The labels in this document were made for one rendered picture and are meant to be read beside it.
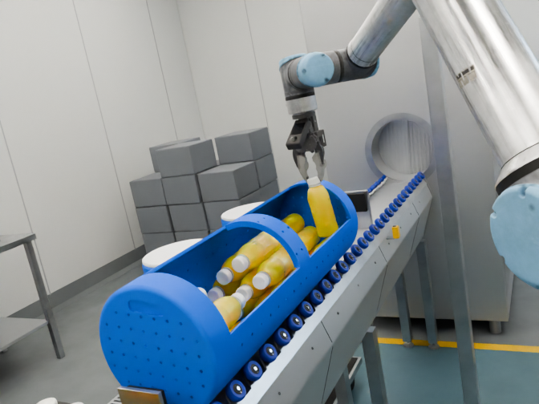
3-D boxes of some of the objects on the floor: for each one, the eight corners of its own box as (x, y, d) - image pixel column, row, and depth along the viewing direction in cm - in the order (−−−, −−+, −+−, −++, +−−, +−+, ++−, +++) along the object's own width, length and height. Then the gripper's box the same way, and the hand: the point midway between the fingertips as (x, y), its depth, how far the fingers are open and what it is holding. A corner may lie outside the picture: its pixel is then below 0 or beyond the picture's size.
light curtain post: (481, 410, 233) (436, 14, 197) (480, 418, 228) (434, 13, 192) (467, 408, 236) (420, 17, 200) (465, 416, 231) (417, 17, 195)
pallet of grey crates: (290, 241, 535) (269, 126, 510) (254, 272, 466) (227, 139, 441) (194, 244, 591) (171, 141, 566) (149, 272, 522) (120, 155, 497)
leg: (366, 463, 214) (342, 323, 201) (361, 474, 209) (337, 330, 196) (352, 461, 217) (327, 323, 204) (347, 471, 212) (322, 329, 199)
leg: (415, 343, 298) (400, 239, 285) (412, 349, 293) (398, 242, 280) (404, 342, 301) (390, 239, 288) (402, 348, 296) (387, 243, 283)
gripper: (326, 107, 160) (338, 175, 164) (293, 114, 166) (305, 179, 170) (316, 111, 153) (329, 182, 157) (281, 117, 158) (295, 186, 163)
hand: (313, 178), depth 161 cm, fingers closed on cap, 4 cm apart
